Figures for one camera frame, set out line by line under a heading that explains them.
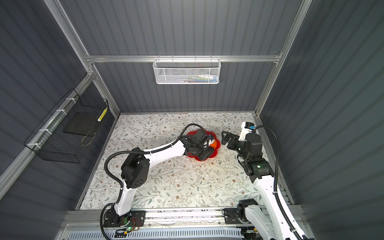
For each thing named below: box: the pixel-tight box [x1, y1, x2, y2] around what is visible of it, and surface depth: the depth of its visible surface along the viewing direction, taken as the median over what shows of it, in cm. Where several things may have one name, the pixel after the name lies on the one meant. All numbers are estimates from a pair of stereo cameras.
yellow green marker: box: [97, 107, 108, 122], surface depth 83 cm
